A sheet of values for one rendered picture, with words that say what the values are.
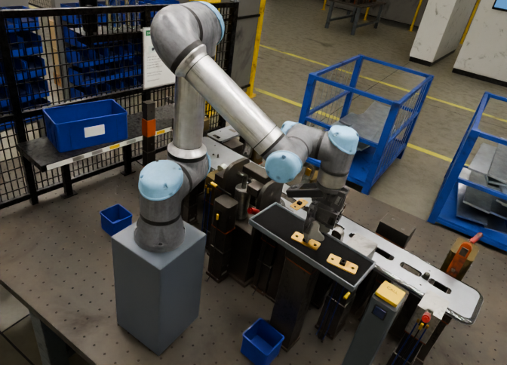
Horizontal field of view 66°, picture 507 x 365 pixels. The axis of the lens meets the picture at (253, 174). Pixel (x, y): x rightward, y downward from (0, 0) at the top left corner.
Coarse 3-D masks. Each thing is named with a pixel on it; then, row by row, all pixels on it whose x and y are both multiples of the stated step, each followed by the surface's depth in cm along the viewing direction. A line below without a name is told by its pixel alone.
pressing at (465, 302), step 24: (216, 144) 192; (216, 168) 173; (264, 168) 179; (384, 240) 147; (384, 264) 136; (408, 264) 137; (408, 288) 127; (432, 288) 129; (456, 288) 130; (456, 312) 121
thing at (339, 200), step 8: (320, 184) 102; (328, 192) 101; (336, 192) 101; (344, 192) 100; (312, 200) 106; (320, 200) 105; (328, 200) 104; (336, 200) 102; (344, 200) 103; (312, 208) 105; (320, 208) 104; (328, 208) 104; (336, 208) 103; (344, 208) 106; (312, 216) 106; (320, 216) 106; (328, 216) 103; (336, 216) 102; (328, 224) 105
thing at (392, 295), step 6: (384, 282) 106; (384, 288) 104; (390, 288) 104; (396, 288) 104; (378, 294) 102; (384, 294) 102; (390, 294) 102; (396, 294) 103; (402, 294) 103; (390, 300) 101; (396, 300) 101; (396, 306) 100
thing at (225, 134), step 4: (224, 128) 208; (228, 128) 209; (232, 128) 210; (212, 132) 202; (216, 132) 203; (220, 132) 204; (224, 132) 204; (228, 132) 205; (232, 132) 206; (236, 132) 206; (212, 136) 198; (220, 136) 199; (224, 136) 200; (228, 136) 201; (232, 136) 202; (236, 136) 204; (220, 140) 196; (224, 140) 197
